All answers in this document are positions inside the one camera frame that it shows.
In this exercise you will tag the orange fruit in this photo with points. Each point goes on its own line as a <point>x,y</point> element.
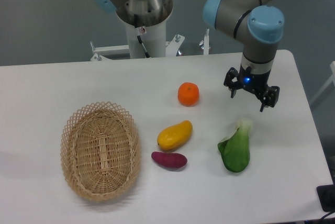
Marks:
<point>188,94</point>

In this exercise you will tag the black device at table edge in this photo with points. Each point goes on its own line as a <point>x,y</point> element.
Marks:
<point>326,197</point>

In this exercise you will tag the white frame at right edge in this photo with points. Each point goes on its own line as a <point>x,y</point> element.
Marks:
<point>326,88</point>

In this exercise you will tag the green bok choy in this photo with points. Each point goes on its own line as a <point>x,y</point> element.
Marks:
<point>234,149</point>

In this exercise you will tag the woven wicker basket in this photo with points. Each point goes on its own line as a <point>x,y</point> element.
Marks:
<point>100,151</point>

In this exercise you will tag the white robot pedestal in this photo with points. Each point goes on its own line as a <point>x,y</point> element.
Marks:
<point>142,42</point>

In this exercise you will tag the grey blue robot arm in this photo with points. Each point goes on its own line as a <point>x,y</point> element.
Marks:
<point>251,22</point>

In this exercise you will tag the yellow mango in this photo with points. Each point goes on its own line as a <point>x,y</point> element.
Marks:
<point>175,136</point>

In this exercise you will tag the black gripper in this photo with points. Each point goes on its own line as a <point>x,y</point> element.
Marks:
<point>255,84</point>

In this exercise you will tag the purple sweet potato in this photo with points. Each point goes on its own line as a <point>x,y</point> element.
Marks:
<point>169,160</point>

